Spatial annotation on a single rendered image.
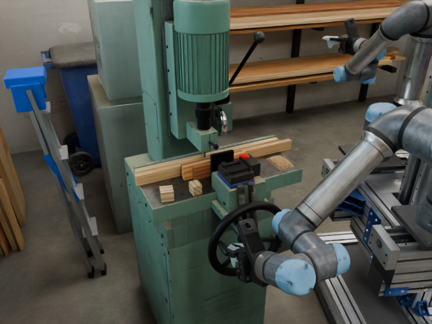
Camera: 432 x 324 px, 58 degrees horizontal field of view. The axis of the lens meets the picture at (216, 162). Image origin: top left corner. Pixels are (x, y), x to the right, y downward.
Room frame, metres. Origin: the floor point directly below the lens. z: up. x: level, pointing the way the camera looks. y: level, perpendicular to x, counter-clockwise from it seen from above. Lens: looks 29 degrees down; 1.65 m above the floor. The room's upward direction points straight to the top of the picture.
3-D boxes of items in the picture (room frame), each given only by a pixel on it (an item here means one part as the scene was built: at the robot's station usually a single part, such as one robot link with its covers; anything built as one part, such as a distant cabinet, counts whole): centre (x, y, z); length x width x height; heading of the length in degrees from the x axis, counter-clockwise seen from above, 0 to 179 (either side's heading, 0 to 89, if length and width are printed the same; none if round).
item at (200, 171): (1.26, -0.02, 0.93); 0.23 x 0.02 x 0.05; 116
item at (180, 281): (1.39, 0.10, 0.36); 0.58 x 0.45 x 0.71; 26
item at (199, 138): (1.31, 0.05, 1.03); 0.14 x 0.07 x 0.09; 26
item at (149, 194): (1.21, -0.04, 0.87); 0.61 x 0.30 x 0.06; 116
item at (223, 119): (1.46, -0.01, 1.02); 0.12 x 0.03 x 0.12; 26
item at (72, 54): (3.01, 0.99, 0.48); 0.64 x 0.54 x 0.97; 114
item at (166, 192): (1.09, 0.16, 0.92); 0.04 x 0.04 x 0.04; 13
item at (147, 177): (1.32, -0.01, 0.92); 0.66 x 0.02 x 0.04; 116
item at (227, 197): (1.13, -0.08, 0.92); 0.15 x 0.13 x 0.09; 116
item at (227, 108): (1.52, -0.02, 1.02); 0.09 x 0.07 x 0.12; 116
